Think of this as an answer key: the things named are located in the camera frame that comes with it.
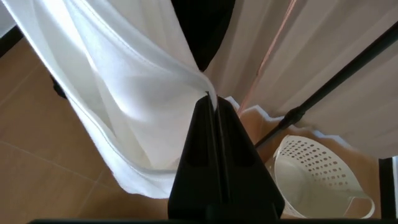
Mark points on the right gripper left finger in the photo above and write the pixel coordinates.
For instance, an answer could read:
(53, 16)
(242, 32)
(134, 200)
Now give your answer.
(196, 186)

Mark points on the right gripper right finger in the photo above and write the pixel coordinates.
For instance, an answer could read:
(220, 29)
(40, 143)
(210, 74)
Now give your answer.
(255, 186)

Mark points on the white garment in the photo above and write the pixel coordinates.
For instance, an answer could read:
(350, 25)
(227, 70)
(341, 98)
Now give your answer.
(124, 93)

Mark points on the pink clothes hanger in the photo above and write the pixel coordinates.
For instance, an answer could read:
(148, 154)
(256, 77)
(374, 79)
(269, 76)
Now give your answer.
(271, 46)

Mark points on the black shorts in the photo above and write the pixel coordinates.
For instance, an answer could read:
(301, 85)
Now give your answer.
(202, 31)

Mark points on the white laundry basket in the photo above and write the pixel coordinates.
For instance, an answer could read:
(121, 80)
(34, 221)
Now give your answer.
(298, 186)

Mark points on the beige curtain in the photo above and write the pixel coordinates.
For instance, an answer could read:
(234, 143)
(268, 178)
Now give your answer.
(311, 31)

